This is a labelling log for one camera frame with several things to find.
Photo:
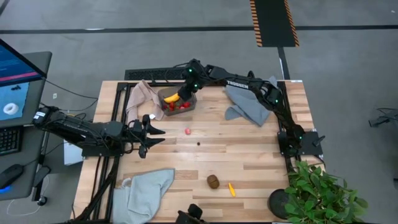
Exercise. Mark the small yellow banana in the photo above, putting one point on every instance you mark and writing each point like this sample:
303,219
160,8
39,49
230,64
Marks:
231,189

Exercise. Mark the large yellow banana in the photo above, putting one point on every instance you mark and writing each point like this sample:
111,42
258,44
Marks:
172,98

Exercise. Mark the black mat orange striped edges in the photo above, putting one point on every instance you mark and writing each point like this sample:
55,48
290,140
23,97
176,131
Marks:
273,21

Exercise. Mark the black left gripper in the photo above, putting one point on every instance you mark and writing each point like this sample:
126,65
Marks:
136,135

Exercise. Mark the pink peach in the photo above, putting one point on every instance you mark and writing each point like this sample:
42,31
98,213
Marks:
187,131

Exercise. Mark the black computer mouse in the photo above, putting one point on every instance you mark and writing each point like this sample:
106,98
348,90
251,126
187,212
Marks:
11,174

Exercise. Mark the black floor vent grate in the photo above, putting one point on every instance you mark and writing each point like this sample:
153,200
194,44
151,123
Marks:
155,74

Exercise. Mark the black blocky device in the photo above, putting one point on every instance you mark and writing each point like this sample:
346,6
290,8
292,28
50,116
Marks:
194,213

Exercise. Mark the grey fruit container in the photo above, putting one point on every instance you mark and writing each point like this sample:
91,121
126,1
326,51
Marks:
183,112

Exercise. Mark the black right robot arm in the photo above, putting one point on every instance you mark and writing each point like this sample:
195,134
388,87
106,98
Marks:
245,84

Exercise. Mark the beige towel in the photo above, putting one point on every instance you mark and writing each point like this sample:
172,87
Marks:
141,93

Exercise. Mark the brown kiwi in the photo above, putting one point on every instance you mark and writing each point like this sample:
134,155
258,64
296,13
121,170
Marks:
213,181

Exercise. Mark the grey desk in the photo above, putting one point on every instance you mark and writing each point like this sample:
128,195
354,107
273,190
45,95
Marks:
40,62

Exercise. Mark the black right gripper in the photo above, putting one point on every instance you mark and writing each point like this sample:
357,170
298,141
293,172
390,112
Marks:
190,89

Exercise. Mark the black floor stand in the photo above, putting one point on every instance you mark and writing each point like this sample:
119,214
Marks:
385,119

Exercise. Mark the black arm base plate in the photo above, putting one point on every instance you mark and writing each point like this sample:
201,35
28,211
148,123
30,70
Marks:
102,152
311,144

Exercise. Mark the black monitor blue pink screen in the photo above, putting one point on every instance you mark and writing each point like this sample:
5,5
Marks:
15,67

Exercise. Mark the black keyboard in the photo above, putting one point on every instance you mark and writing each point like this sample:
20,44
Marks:
9,140

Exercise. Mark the blue-grey towel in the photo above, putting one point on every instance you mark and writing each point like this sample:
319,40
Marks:
248,109

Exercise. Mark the light grey towel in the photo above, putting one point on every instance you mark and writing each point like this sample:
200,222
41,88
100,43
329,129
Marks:
143,196

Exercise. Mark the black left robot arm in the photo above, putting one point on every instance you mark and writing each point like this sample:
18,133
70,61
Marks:
77,130

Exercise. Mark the white box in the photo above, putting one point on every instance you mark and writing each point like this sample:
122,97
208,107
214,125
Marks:
71,155

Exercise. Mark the green potted plant black pot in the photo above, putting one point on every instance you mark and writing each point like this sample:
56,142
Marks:
317,196

